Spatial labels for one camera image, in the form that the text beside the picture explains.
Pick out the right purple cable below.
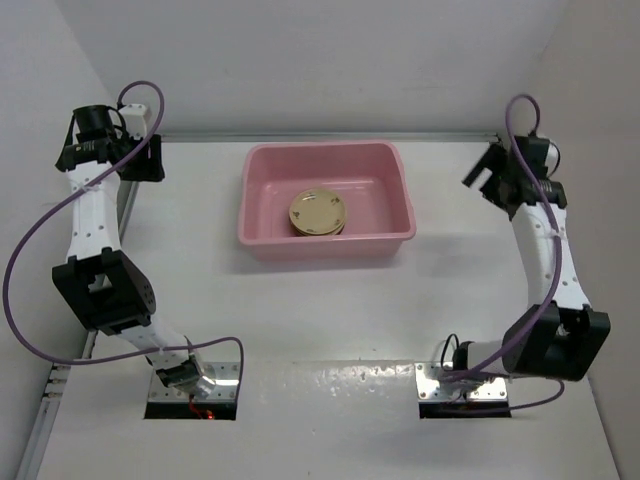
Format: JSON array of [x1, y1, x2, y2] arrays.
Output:
[[439, 93, 566, 414]]

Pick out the pink plastic bin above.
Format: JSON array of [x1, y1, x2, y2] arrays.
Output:
[[237, 141, 416, 261]]

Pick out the cream floral plate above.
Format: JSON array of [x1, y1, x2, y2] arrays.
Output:
[[288, 188, 347, 236]]

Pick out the purple cable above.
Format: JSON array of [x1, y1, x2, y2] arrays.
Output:
[[439, 93, 566, 414], [2, 79, 245, 401]]

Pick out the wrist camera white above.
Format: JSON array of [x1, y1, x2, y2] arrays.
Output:
[[545, 140, 561, 178], [118, 104, 151, 140]]

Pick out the metal base plate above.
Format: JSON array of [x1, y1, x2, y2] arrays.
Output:
[[414, 362, 508, 404], [147, 362, 240, 404]]

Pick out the black plate front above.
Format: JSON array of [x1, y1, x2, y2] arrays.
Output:
[[291, 223, 346, 237]]

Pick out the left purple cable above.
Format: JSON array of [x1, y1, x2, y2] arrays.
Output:
[[2, 79, 245, 401]]

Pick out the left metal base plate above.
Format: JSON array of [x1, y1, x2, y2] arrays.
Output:
[[147, 362, 240, 404]]

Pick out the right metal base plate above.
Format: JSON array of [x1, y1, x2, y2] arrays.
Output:
[[414, 362, 508, 404]]

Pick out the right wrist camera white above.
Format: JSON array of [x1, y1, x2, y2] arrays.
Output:
[[545, 140, 561, 178]]

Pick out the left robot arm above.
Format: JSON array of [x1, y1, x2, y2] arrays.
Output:
[[52, 104, 215, 400]]

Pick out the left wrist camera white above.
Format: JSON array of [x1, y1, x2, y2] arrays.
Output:
[[118, 104, 151, 140]]

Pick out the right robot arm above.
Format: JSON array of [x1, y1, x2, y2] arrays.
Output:
[[447, 133, 611, 382]]

